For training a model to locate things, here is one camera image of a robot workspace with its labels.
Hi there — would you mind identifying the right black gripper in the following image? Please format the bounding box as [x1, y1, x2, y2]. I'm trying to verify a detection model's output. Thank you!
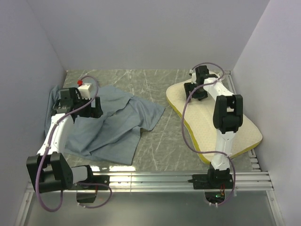
[183, 82, 207, 104]

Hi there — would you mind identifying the cream pillow yellow edge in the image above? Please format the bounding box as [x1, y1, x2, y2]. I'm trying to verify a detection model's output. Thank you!
[166, 71, 263, 164]

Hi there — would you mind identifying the blue fabric pillowcase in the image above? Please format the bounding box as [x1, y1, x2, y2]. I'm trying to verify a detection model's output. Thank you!
[44, 84, 166, 166]

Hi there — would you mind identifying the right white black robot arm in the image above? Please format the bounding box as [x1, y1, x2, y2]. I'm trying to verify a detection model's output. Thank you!
[182, 63, 243, 188]

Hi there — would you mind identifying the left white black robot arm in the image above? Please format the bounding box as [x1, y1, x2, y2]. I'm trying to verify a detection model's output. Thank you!
[26, 83, 103, 193]

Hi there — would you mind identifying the left black controller box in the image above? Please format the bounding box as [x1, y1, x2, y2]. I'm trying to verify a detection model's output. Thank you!
[76, 192, 97, 203]

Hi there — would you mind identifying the right controller board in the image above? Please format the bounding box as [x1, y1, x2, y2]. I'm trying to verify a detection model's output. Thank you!
[204, 190, 225, 204]

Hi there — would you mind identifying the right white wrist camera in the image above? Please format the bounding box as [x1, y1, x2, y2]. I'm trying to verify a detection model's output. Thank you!
[189, 70, 197, 84]

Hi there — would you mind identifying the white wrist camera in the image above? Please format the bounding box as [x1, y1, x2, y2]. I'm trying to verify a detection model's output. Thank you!
[189, 70, 197, 84]
[77, 80, 93, 99]

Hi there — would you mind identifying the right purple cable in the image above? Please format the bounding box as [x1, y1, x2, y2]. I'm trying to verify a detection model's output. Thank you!
[181, 62, 237, 208]

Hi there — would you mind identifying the purple cable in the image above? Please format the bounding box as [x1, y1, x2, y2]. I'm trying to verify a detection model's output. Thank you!
[181, 62, 237, 208]
[35, 75, 112, 212]

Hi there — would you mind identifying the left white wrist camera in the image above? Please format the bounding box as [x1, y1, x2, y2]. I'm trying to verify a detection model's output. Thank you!
[77, 80, 93, 99]

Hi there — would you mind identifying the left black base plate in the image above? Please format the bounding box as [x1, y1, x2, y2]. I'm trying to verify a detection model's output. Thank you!
[71, 175, 110, 191]

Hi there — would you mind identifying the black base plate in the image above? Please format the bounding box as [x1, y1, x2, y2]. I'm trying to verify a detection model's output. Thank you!
[71, 175, 110, 191]
[188, 174, 234, 190]

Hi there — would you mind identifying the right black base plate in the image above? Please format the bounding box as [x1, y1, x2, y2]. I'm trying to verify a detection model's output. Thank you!
[188, 174, 234, 190]

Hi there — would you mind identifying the aluminium front rail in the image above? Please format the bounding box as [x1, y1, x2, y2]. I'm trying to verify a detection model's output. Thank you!
[25, 171, 275, 194]

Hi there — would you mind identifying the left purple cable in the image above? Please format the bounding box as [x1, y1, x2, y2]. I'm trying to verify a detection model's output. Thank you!
[35, 75, 112, 212]

